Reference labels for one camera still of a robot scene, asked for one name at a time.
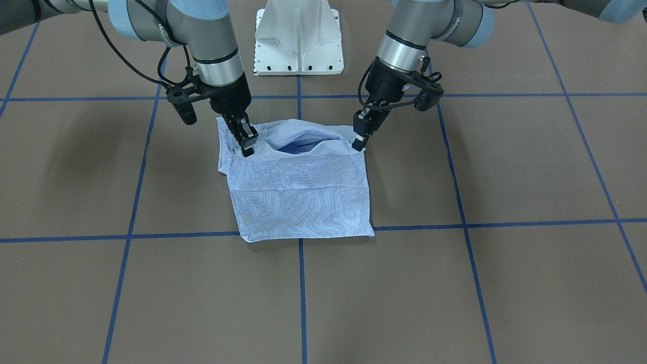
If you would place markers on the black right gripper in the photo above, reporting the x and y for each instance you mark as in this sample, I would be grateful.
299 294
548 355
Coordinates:
231 99

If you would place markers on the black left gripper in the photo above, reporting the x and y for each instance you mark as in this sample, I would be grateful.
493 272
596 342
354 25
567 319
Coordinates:
385 85

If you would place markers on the light blue striped shirt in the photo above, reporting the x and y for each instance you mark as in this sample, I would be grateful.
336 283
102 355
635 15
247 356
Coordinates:
303 180

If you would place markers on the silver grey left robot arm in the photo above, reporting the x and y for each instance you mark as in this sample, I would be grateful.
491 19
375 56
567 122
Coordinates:
414 24

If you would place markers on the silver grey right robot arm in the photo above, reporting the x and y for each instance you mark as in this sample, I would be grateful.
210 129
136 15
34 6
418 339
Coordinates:
202 29

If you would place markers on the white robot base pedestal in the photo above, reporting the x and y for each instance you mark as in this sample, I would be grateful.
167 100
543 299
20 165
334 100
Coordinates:
298 38

